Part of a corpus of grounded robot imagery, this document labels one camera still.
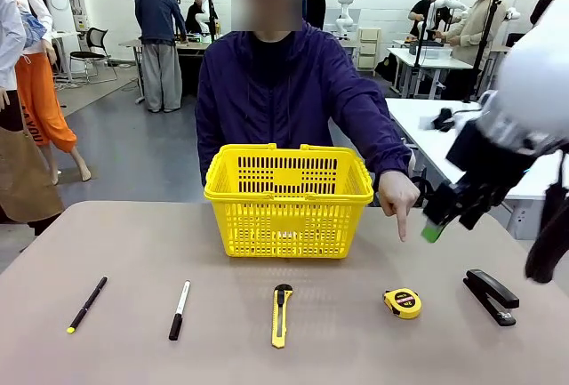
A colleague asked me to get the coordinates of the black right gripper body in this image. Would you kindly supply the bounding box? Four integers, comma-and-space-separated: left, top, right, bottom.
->
445, 118, 552, 188

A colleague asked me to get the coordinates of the yellow tape measure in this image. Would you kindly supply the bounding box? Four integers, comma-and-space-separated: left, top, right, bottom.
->
382, 287, 422, 320

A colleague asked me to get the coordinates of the white marker black cap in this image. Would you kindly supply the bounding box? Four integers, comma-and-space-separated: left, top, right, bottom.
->
167, 279, 191, 341

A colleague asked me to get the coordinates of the black highlighter pen yellow tip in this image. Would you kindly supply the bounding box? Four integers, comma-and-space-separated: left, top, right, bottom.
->
66, 276, 108, 335

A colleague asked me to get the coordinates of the person's left forearm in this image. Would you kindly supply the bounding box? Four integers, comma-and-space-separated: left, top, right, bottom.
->
350, 91, 417, 180

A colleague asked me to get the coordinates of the person in beige jacket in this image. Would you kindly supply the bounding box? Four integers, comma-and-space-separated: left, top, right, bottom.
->
444, 0, 508, 101

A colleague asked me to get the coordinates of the yellow plastic shopping basket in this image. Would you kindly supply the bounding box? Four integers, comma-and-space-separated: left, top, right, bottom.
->
203, 143, 374, 260

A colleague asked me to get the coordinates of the person in black bending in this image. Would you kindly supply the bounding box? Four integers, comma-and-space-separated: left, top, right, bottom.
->
408, 0, 442, 39

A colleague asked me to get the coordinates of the person in black standing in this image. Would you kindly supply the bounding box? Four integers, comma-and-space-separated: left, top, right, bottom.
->
529, 0, 568, 26

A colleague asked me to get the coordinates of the person in purple jacket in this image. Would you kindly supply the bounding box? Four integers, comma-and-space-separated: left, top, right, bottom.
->
195, 20, 417, 190

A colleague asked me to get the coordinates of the person in black top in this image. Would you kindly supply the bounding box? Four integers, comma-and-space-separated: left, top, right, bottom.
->
304, 0, 327, 30

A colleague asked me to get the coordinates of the seated person in black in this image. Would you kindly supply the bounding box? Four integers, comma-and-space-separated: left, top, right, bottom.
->
184, 1, 209, 35

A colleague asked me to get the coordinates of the person's left hand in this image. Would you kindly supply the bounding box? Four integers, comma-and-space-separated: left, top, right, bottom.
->
377, 171, 421, 243

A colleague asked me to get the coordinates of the black bag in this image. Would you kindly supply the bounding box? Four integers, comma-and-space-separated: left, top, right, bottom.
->
408, 164, 435, 208

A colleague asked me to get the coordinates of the large white table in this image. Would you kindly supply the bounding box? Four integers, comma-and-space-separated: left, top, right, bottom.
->
384, 98, 569, 239

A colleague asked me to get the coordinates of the black stapler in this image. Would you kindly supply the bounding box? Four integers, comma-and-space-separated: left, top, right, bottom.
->
462, 269, 520, 327

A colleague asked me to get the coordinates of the black tripod stand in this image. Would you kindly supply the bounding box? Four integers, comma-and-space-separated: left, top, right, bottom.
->
461, 0, 503, 104

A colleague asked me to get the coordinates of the small white table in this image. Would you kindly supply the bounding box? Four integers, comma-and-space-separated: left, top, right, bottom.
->
386, 46, 473, 97

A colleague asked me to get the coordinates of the white drawer cabinet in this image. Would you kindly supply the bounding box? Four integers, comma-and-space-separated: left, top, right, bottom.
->
357, 28, 382, 70

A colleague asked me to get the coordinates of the yellow utility knife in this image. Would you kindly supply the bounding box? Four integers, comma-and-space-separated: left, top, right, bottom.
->
270, 283, 293, 349

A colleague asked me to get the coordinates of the wooden desk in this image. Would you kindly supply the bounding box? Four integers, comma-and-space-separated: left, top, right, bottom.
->
118, 37, 212, 106

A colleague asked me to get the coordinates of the man in blue jacket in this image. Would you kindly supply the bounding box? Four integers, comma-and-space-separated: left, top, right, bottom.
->
134, 0, 188, 114

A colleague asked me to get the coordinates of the black office chair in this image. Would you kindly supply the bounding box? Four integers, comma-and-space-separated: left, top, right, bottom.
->
69, 28, 119, 84

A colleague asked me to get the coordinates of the mannequin with orange pants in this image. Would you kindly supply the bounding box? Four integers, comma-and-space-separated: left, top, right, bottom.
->
8, 0, 92, 186

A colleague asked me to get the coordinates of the black cable bundle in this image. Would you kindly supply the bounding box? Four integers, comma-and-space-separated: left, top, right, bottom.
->
524, 148, 569, 285

